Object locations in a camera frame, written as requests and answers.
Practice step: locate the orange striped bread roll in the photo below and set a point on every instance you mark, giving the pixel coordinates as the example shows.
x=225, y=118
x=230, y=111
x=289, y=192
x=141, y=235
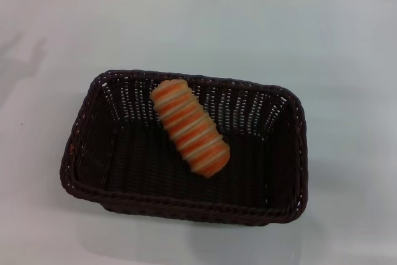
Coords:
x=192, y=128

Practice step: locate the dark brown woven basket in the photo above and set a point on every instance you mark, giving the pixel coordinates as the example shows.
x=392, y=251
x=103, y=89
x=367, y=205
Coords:
x=155, y=178

